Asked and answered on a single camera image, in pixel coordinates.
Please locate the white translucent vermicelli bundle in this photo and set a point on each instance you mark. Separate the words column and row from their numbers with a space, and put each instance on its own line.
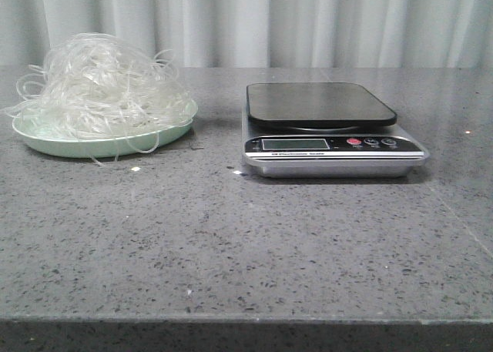
column 98, row 68

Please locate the white pleated curtain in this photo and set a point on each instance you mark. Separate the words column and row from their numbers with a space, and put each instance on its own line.
column 264, row 33

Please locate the light green round plate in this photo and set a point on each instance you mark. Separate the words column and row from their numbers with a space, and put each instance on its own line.
column 103, row 129

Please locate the digital kitchen scale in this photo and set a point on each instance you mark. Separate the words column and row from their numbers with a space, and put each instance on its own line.
column 324, row 130

